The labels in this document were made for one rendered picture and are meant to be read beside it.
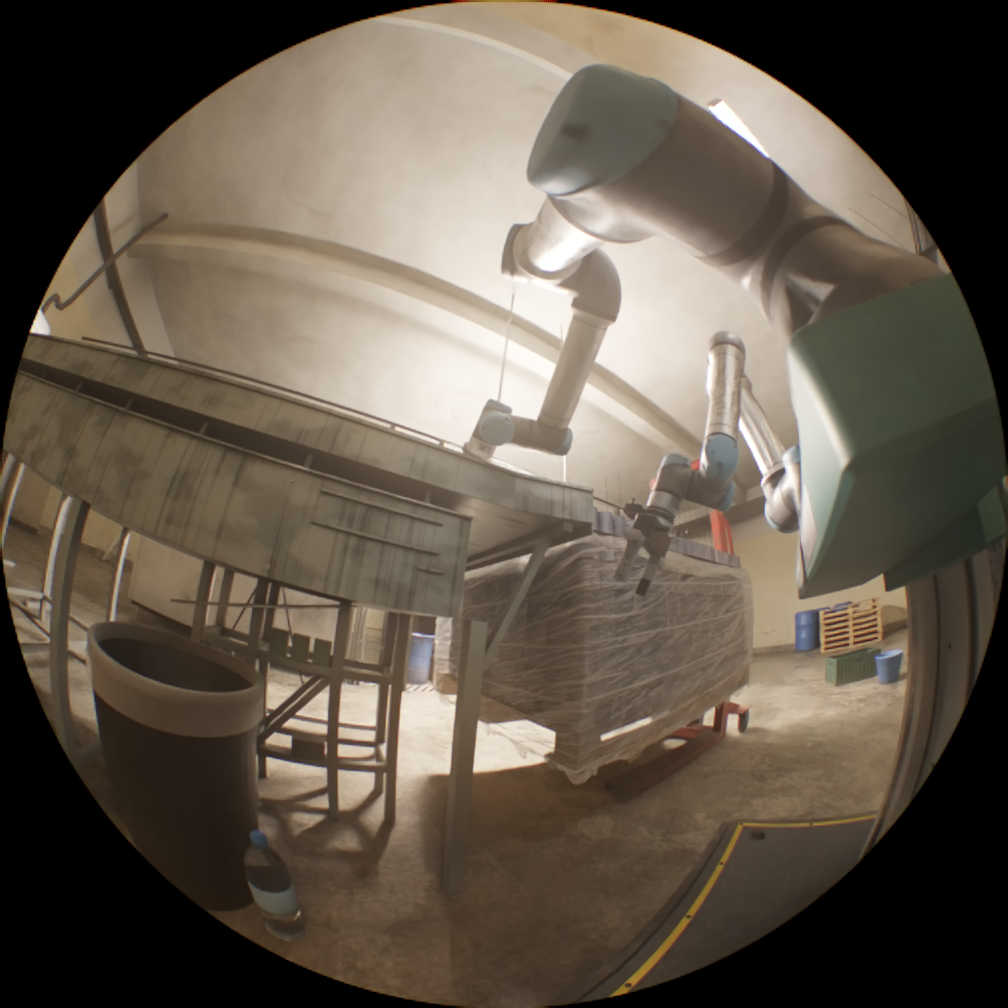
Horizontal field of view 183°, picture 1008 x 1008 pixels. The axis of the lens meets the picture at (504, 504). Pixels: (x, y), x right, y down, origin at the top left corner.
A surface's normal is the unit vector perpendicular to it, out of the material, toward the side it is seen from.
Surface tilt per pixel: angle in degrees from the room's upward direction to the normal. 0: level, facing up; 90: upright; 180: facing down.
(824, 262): 73
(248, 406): 90
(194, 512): 90
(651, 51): 180
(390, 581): 90
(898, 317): 90
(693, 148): 169
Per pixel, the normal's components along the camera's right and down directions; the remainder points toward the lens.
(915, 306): -0.76, -0.31
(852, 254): -0.77, -0.54
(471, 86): -0.09, 0.92
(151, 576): 0.50, -0.30
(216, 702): 0.98, 0.01
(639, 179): -0.15, 0.99
